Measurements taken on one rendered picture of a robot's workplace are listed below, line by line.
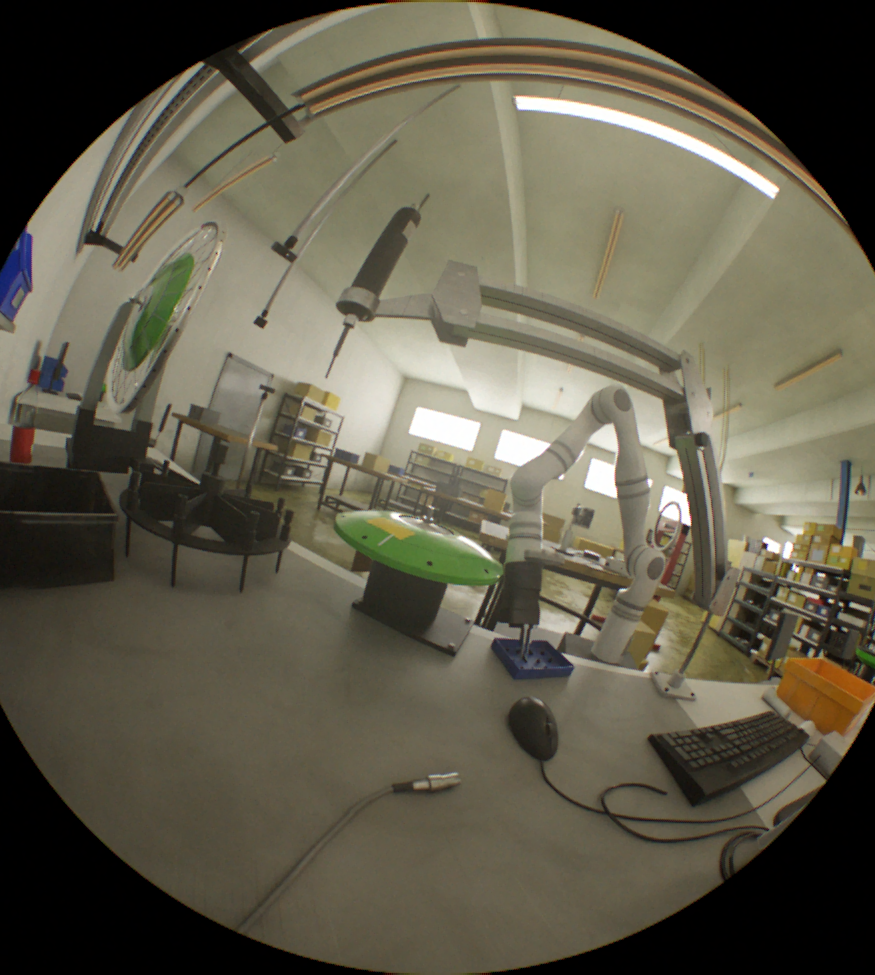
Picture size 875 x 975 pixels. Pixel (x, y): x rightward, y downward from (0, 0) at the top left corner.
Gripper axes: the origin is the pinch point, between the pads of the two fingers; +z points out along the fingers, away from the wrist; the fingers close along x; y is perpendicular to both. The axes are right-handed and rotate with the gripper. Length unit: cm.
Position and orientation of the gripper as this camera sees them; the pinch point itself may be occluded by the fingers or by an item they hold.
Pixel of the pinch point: (523, 658)
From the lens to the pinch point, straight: 56.9
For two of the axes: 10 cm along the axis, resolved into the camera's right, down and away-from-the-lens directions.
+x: -9.1, -2.8, -3.1
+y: -3.9, 3.3, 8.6
